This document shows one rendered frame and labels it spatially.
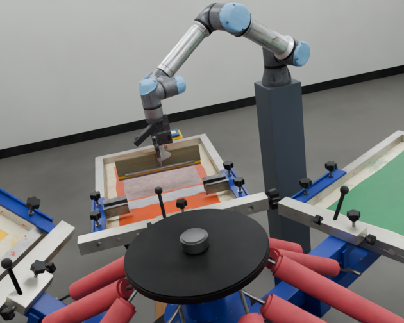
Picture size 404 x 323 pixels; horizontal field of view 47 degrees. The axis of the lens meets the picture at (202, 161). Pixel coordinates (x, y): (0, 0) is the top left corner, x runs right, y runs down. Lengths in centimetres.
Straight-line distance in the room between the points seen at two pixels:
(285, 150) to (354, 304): 151
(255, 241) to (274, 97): 145
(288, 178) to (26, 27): 365
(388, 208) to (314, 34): 435
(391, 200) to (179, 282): 109
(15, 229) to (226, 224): 80
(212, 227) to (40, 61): 457
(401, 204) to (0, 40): 454
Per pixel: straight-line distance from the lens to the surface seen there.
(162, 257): 99
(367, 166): 207
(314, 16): 592
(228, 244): 99
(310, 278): 105
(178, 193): 198
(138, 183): 214
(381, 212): 176
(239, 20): 200
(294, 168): 256
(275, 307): 95
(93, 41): 540
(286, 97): 240
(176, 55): 203
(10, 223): 164
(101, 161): 239
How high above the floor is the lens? 189
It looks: 25 degrees down
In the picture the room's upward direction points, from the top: 9 degrees counter-clockwise
